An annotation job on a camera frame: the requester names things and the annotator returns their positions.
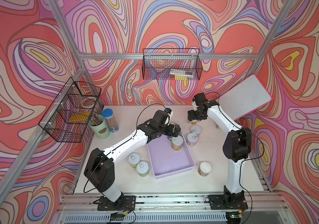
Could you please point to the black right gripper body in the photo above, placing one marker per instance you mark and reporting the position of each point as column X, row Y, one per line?
column 203, row 116

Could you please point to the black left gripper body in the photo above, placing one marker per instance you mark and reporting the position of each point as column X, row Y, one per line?
column 160, row 130

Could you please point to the white lid can back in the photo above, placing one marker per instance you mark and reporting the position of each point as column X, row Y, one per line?
column 193, row 122

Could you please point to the white lid can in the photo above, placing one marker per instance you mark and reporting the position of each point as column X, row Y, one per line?
column 196, row 130
column 192, row 139
column 204, row 168
column 193, row 122
column 134, row 159
column 142, row 168
column 177, row 143

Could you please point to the purple plastic basket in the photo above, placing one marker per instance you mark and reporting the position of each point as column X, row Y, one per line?
column 166, row 161

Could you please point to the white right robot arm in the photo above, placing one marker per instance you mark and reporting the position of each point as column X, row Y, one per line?
column 236, row 147

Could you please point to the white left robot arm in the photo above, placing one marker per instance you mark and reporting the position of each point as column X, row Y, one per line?
column 100, row 168

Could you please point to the white lid can front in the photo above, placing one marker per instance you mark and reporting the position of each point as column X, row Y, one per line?
column 192, row 139

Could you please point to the blue lid pencil tube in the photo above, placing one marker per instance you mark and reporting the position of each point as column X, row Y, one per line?
column 110, row 120

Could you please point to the pink framed whiteboard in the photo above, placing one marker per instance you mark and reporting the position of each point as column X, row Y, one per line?
column 244, row 98

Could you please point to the green pencil cup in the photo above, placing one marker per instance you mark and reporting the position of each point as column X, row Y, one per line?
column 99, row 126

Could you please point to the black wire basket back wall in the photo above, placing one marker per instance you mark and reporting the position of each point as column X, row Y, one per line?
column 172, row 64

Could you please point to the black wire basket wall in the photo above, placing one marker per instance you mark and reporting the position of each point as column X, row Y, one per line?
column 172, row 64
column 69, row 115

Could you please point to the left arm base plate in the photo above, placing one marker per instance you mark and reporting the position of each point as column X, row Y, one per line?
column 124, row 203

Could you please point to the black wire basket left wall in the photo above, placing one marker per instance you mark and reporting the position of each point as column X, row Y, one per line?
column 69, row 115

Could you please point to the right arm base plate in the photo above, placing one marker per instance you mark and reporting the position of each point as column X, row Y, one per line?
column 228, row 201

